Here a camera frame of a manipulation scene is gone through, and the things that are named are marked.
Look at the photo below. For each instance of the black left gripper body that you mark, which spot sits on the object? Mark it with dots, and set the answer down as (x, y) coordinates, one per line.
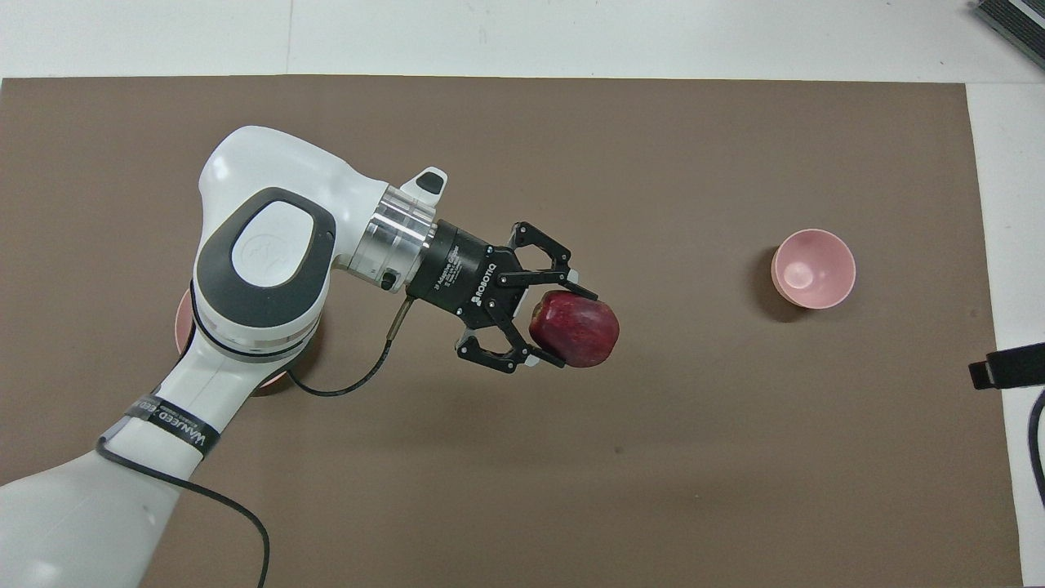
(461, 273)

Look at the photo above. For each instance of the dark red apple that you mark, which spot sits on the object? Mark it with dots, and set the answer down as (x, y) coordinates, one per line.
(575, 329)

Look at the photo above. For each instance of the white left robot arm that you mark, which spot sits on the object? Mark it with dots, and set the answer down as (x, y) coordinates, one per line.
(269, 245)

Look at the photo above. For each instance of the pink small bowl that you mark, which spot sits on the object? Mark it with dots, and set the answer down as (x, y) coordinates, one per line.
(816, 269)

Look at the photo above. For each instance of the pink round plate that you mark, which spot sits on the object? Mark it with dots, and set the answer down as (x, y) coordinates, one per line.
(183, 327)

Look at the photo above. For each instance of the brown table mat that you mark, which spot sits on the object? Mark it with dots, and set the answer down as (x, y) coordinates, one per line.
(653, 449)

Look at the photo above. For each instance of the grey ribbed device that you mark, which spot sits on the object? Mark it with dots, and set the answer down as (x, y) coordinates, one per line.
(1016, 20)

